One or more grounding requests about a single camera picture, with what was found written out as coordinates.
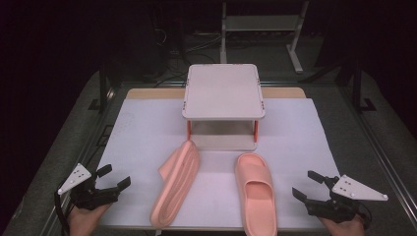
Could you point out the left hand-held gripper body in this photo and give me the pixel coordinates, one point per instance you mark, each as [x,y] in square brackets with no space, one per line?
[86,196]

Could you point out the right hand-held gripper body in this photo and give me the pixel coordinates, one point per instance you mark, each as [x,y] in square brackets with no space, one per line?
[341,206]

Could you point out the pink rubber slipper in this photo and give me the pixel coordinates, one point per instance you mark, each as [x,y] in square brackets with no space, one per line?
[257,196]
[177,187]

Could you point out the white two-tier shoe rack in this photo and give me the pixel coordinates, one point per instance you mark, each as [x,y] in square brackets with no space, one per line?
[223,93]

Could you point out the person's right hand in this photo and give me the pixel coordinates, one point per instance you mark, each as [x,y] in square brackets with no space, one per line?
[347,228]

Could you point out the person's left hand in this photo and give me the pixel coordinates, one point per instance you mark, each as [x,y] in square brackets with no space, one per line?
[83,221]

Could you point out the white table mat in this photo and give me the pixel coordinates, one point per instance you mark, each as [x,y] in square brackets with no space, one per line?
[137,147]

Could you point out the black metal stand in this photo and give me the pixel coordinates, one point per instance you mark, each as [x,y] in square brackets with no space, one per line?
[103,88]
[357,88]

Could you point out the white metal stand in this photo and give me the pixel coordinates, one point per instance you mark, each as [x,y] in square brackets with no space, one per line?
[262,23]

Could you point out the metal frame rail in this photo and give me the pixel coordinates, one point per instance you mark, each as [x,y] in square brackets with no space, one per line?
[377,147]
[88,147]

